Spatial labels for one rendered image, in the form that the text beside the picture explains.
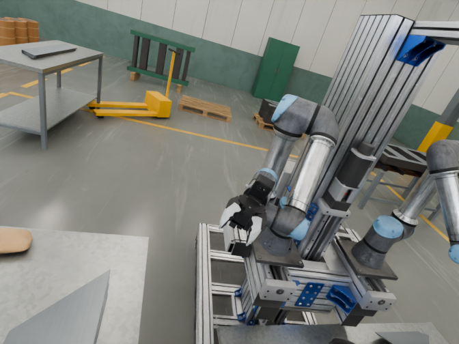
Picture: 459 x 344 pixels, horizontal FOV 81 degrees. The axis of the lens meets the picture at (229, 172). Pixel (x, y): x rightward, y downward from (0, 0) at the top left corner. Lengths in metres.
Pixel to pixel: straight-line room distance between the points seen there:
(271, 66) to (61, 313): 9.45
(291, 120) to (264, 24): 9.41
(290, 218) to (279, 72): 9.21
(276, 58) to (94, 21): 5.93
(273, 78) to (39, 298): 9.50
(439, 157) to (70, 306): 1.36
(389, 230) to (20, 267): 1.40
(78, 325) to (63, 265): 0.23
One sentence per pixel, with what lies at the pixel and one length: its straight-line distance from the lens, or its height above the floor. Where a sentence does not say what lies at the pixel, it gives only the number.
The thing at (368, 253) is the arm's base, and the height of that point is 1.10.
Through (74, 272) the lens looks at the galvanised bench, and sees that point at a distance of 1.02.
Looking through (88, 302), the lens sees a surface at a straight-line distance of 0.92.
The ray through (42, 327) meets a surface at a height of 1.07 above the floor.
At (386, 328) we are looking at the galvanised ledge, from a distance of 1.88.
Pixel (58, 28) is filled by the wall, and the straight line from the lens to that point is 11.08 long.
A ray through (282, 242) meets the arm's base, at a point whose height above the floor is 1.10.
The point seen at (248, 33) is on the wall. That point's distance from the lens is 10.27.
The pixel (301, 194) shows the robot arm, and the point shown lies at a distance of 0.91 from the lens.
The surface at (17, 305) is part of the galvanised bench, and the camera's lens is 0.98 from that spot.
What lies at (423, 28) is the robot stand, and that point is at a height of 2.01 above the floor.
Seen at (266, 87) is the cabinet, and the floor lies 0.45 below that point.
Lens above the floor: 1.83
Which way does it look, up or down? 27 degrees down
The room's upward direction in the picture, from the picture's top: 18 degrees clockwise
